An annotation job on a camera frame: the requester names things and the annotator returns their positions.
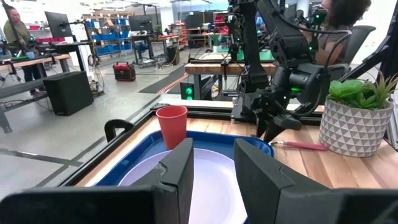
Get small black monitor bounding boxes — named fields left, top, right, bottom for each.
left=129, top=14, right=155, bottom=32

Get blue plastic tray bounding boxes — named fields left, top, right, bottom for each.
left=96, top=129, right=275, bottom=224

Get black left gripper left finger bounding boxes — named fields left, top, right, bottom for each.
left=0, top=138, right=195, bottom=224

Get dark background desk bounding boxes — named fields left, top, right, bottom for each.
left=130, top=33, right=181, bottom=68

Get black floor mat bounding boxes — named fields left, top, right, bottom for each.
left=138, top=65, right=187, bottom=94

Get shelf with blue bins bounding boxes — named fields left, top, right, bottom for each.
left=83, top=17, right=133, bottom=58

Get wooden workbench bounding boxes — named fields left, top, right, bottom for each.
left=0, top=53, right=71, bottom=134

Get grey white patterned pot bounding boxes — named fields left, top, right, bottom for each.
left=319, top=95, right=394, bottom=158

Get red plastic cup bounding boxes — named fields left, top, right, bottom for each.
left=155, top=105, right=188, bottom=151

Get seated person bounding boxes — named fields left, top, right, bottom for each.
left=306, top=0, right=373, bottom=66

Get large black monitor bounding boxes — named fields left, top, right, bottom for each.
left=44, top=11, right=74, bottom=39

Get red storage bins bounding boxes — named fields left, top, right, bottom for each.
left=214, top=14, right=229, bottom=35

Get green cutting mat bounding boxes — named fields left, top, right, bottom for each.
left=217, top=48, right=276, bottom=63

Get black floor box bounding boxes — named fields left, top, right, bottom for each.
left=42, top=70, right=94, bottom=116

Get small background potted plant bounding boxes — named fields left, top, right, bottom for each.
left=211, top=33, right=223, bottom=54

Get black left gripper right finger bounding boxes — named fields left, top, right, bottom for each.
left=233, top=138, right=398, bottom=224

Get green succulent plant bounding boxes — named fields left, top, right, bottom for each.
left=328, top=73, right=398, bottom=110

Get fork with pink handle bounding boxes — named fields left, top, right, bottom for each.
left=269, top=139, right=329, bottom=152

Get black box with green light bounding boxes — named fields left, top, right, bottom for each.
left=179, top=81, right=195, bottom=101

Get standing person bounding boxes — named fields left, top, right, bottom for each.
left=2, top=5, right=43, bottom=96

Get grey office chair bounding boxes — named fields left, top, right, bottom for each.
left=326, top=24, right=377, bottom=82

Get red portable generator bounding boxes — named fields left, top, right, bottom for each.
left=112, top=61, right=137, bottom=82

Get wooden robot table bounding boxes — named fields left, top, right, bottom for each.
left=183, top=51, right=277, bottom=100

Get black frame handle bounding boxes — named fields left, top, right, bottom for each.
left=104, top=119, right=134, bottom=143

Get black monitor desk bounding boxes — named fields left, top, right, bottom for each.
left=46, top=42, right=91, bottom=72

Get lavender round plate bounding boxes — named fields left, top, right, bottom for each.
left=118, top=147, right=249, bottom=224

